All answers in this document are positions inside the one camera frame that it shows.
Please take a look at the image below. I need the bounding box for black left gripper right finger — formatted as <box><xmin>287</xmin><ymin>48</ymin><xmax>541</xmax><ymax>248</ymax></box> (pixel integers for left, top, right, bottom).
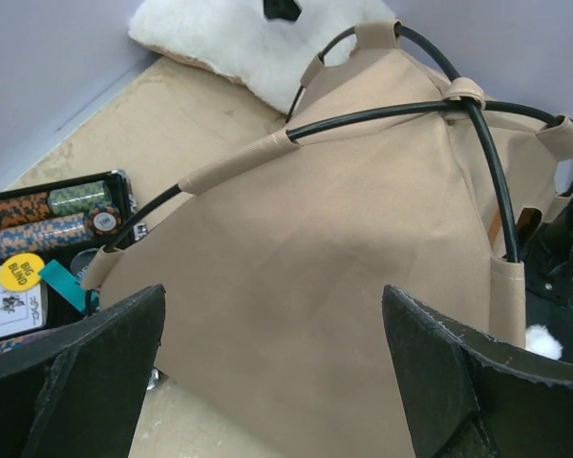
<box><xmin>382</xmin><ymin>285</ymin><xmax>573</xmax><ymax>457</ymax></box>

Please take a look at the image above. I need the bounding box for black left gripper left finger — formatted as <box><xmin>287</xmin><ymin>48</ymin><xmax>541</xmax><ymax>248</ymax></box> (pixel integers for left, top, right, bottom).
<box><xmin>0</xmin><ymin>285</ymin><xmax>165</xmax><ymax>457</ymax></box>

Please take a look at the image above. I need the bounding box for beige fabric pet tent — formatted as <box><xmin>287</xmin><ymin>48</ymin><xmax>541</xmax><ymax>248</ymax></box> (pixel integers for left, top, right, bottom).
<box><xmin>82</xmin><ymin>20</ymin><xmax>573</xmax><ymax>457</ymax></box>

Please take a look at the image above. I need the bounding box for black tent pole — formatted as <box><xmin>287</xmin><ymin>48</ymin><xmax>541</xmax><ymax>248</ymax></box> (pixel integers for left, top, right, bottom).
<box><xmin>83</xmin><ymin>100</ymin><xmax>573</xmax><ymax>333</ymax></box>
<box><xmin>286</xmin><ymin>21</ymin><xmax>520</xmax><ymax>263</ymax></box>

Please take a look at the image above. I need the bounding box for white fluffy pillow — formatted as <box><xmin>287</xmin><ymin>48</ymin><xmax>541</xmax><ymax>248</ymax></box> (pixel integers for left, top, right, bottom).
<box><xmin>128</xmin><ymin>0</ymin><xmax>395</xmax><ymax>113</ymax></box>

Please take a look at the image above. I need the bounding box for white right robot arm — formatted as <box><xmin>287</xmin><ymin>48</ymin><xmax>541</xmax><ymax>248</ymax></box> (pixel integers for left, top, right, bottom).
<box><xmin>382</xmin><ymin>199</ymin><xmax>573</xmax><ymax>457</ymax></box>

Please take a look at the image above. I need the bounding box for white pompom ball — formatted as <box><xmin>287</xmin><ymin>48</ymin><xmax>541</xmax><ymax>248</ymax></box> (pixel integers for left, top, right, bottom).
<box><xmin>525</xmin><ymin>324</ymin><xmax>562</xmax><ymax>361</ymax></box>

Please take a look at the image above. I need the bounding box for white playing card deck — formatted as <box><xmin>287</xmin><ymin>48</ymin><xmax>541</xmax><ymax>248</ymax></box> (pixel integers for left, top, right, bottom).
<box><xmin>0</xmin><ymin>283</ymin><xmax>48</xmax><ymax>340</ymax></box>

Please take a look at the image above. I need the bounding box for teal plastic clip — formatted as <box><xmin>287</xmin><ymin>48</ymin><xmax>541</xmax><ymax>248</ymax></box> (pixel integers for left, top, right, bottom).
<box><xmin>39</xmin><ymin>260</ymin><xmax>87</xmax><ymax>315</ymax></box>

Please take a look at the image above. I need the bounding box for clear dealer button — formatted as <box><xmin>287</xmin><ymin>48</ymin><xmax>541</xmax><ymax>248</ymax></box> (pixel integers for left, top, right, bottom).
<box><xmin>70</xmin><ymin>248</ymin><xmax>98</xmax><ymax>283</ymax></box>

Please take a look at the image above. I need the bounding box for yellow big blind button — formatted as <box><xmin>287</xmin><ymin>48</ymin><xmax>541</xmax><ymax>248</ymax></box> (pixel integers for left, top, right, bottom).
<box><xmin>0</xmin><ymin>253</ymin><xmax>45</xmax><ymax>292</ymax></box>

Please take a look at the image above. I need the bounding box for black poker chip case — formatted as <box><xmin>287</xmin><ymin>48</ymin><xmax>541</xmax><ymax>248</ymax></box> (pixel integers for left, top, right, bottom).
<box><xmin>0</xmin><ymin>170</ymin><xmax>137</xmax><ymax>339</ymax></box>

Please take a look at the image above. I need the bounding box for orange blue poker chip roll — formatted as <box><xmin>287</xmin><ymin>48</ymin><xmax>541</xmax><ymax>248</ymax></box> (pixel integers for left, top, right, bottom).
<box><xmin>0</xmin><ymin>213</ymin><xmax>94</xmax><ymax>261</ymax></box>

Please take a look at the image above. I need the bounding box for green blue poker chip roll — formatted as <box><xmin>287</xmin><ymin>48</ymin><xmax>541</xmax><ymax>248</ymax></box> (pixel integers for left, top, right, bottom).
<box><xmin>47</xmin><ymin>180</ymin><xmax>112</xmax><ymax>217</ymax></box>

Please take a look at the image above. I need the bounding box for red poker chip roll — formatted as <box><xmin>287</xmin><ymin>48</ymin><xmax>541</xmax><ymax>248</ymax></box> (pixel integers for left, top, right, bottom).
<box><xmin>0</xmin><ymin>192</ymin><xmax>53</xmax><ymax>230</ymax></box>

